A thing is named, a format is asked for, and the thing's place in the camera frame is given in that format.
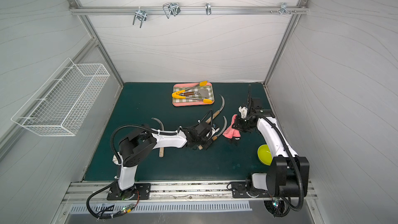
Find pink checkered tray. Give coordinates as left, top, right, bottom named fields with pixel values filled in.
left=172, top=82, right=215, bottom=107

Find white wire basket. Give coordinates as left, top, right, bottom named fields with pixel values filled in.
left=11, top=58, right=110, bottom=136

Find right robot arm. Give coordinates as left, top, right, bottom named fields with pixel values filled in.
left=232, top=111, right=310, bottom=217

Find pink rag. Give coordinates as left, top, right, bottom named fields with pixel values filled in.
left=223, top=114, right=241, bottom=139

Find metal u-bolt clamp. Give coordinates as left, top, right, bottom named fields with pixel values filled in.
left=132, top=8, right=147, bottom=28
left=162, top=2, right=181, bottom=19

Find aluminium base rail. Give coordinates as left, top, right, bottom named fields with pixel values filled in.
left=61, top=180, right=271, bottom=204

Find aluminium crossbar rail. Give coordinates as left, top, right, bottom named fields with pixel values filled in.
left=69, top=5, right=309, bottom=16

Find metal U-bolt clamp middle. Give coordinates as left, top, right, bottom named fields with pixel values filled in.
left=162, top=2, right=181, bottom=19

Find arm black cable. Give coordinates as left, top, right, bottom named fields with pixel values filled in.
left=86, top=183, right=141, bottom=220
left=263, top=197, right=291, bottom=218

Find metal bracket with bolts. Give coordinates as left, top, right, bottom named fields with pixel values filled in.
left=269, top=3, right=296, bottom=15

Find metal U-bolt clamp left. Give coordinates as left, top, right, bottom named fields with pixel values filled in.
left=132, top=8, right=147, bottom=28

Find yellow tipped metal tongs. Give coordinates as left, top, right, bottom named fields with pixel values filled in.
left=172, top=81, right=213, bottom=104

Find white rope ball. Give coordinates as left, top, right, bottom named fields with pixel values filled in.
left=113, top=155, right=122, bottom=166

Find lime green bowl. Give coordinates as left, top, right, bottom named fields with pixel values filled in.
left=257, top=145, right=273, bottom=166

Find small metal spatula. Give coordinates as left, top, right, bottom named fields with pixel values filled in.
left=182, top=89, right=209, bottom=99

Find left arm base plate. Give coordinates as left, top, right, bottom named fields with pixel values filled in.
left=107, top=183, right=151, bottom=201

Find small metal hook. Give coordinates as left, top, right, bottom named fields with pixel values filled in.
left=205, top=3, right=211, bottom=16

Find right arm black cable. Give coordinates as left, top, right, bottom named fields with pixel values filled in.
left=263, top=197, right=291, bottom=218

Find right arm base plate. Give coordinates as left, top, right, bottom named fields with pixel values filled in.
left=227, top=181, right=271, bottom=199

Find white vent strip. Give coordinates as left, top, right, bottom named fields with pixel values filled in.
left=69, top=201, right=252, bottom=214

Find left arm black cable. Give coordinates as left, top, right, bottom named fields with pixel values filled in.
left=86, top=183, right=141, bottom=220

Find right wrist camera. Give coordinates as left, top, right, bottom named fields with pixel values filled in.
left=238, top=106, right=248, bottom=119

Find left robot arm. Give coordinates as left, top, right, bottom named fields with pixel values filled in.
left=110, top=121, right=219, bottom=191

